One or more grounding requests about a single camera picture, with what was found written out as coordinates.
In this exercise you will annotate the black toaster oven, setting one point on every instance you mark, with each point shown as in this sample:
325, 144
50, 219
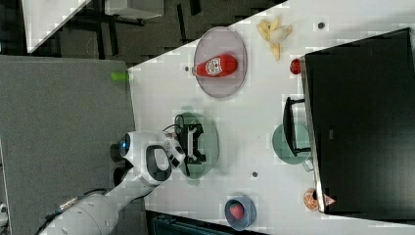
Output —
360, 110

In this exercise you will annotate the green marker pen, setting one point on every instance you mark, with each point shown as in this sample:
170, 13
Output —
120, 76

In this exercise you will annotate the red strawberry toy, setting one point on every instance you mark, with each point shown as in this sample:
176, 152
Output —
237, 211

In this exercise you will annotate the grey round plate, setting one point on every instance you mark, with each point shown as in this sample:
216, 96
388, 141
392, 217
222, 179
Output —
217, 41

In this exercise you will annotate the grey floor mat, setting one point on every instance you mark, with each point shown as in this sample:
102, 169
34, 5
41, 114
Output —
59, 119

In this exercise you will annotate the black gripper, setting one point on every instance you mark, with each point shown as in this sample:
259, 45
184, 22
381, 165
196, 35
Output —
188, 130

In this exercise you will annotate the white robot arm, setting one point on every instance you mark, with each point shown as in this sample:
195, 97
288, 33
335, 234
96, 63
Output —
152, 156

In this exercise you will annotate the red ketchup bottle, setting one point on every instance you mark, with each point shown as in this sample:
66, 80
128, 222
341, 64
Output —
219, 66

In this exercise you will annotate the blue bowl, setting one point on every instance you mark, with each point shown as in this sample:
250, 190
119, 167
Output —
249, 215

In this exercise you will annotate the green plastic strainer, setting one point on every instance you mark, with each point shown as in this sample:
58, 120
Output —
208, 145

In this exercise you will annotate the small black cylinder cup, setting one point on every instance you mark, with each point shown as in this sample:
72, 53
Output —
114, 153

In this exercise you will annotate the orange slice toy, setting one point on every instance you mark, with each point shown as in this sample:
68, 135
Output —
309, 200

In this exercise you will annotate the blue black table frame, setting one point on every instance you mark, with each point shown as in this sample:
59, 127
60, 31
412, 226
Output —
167, 224

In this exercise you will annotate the small red tomato toy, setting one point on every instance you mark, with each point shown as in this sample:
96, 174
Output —
295, 66

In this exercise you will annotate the white side table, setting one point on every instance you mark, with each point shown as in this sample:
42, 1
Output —
42, 18

